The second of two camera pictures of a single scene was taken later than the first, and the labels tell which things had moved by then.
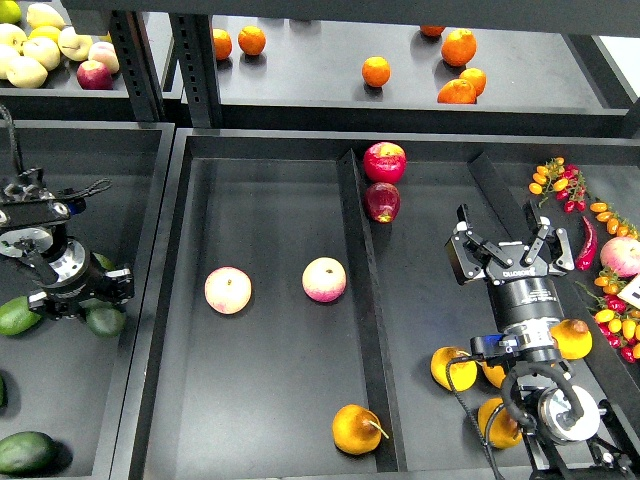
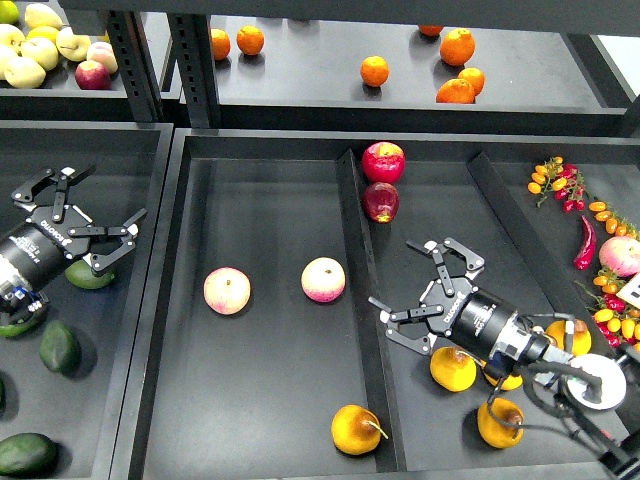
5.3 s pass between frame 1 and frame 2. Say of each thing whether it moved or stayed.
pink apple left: stayed
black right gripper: moved
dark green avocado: moved
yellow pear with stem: stayed
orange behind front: stayed
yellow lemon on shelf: stayed
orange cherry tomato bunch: stayed
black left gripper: moved
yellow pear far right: stayed
